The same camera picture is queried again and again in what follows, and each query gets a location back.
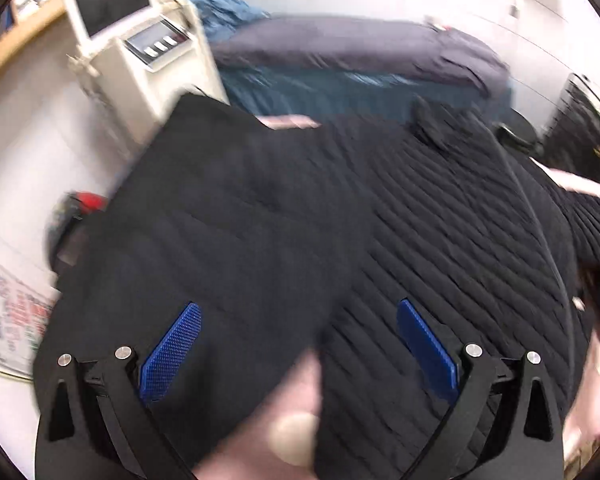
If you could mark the black round stool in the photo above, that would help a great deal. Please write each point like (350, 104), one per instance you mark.
(520, 135)

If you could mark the white medical machine with screen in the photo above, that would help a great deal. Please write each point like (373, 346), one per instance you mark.
(135, 58)

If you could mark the printed paper sheet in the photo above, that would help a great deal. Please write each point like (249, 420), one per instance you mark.
(24, 314)

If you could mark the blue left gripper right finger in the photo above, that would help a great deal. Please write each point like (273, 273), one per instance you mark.
(438, 366)

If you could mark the massage bed with grey cover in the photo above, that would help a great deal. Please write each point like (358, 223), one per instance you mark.
(327, 66)

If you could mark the pink bed sheet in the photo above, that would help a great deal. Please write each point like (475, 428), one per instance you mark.
(280, 439)

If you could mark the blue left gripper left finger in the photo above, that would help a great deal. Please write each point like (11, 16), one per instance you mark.
(162, 364)

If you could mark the black wire rack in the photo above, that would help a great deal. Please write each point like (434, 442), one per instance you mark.
(571, 141)

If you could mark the black quilted coat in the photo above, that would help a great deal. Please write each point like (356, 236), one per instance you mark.
(164, 240)

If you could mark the blue crumpled cloth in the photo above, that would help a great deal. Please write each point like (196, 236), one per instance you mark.
(220, 19)

